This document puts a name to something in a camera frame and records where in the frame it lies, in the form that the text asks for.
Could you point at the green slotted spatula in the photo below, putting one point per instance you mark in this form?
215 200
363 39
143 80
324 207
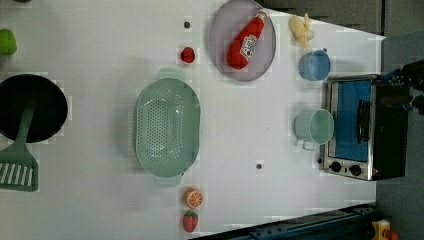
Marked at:
19 169

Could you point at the yellow red toy object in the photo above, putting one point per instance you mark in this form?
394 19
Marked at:
383 231

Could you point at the green toy pepper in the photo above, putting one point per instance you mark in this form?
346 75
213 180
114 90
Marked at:
8 44

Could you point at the silver black toaster oven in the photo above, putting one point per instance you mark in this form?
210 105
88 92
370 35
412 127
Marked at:
370 139

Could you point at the mint green mug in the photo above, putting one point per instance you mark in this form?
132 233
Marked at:
314 128

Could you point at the red toy strawberry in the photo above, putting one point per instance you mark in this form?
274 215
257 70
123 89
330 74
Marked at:
190 221

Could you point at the grey round plate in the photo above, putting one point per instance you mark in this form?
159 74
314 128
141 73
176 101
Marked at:
228 21

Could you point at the mint green oval strainer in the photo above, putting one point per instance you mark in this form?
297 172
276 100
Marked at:
167 127

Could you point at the black frying pan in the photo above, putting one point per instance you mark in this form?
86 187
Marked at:
50 112

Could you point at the red ketchup bottle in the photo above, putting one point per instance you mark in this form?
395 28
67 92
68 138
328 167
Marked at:
242 48

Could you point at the toy orange half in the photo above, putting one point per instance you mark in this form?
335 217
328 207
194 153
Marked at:
193 198

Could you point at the blue cup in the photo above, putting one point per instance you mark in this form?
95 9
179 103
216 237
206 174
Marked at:
314 66

